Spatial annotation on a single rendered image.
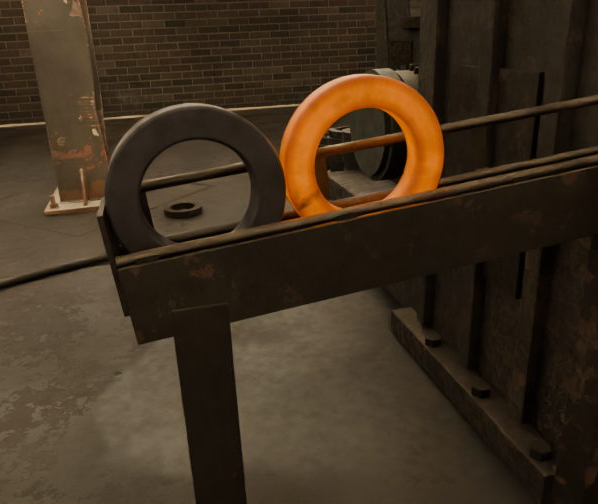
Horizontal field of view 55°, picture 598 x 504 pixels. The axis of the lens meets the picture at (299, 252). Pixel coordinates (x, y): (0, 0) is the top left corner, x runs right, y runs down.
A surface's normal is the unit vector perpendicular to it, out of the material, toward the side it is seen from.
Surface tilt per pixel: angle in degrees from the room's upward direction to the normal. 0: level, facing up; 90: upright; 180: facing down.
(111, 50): 90
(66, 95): 90
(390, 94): 90
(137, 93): 90
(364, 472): 0
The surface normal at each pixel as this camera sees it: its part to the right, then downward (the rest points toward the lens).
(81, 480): -0.04, -0.93
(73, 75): 0.22, 0.34
